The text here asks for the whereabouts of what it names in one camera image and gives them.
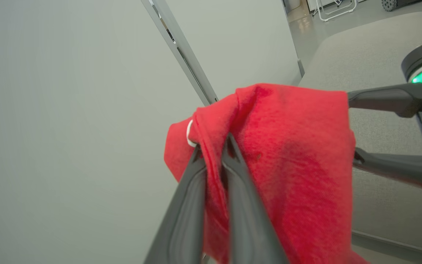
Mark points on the white metal rack frame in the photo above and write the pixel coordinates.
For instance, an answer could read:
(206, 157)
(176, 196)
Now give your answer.
(333, 14)

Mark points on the red clothing item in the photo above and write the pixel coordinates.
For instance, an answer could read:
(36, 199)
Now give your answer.
(299, 154)

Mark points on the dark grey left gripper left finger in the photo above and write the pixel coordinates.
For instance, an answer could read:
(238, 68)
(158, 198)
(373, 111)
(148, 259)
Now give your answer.
(183, 220)

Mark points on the grey fabric sofa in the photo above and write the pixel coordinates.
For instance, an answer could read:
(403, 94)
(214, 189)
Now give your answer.
(372, 55)

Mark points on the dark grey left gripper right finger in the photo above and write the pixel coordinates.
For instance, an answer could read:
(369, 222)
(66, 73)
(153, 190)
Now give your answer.
(247, 227)

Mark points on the grey metal partition post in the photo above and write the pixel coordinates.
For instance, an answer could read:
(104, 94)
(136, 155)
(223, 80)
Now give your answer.
(181, 47)

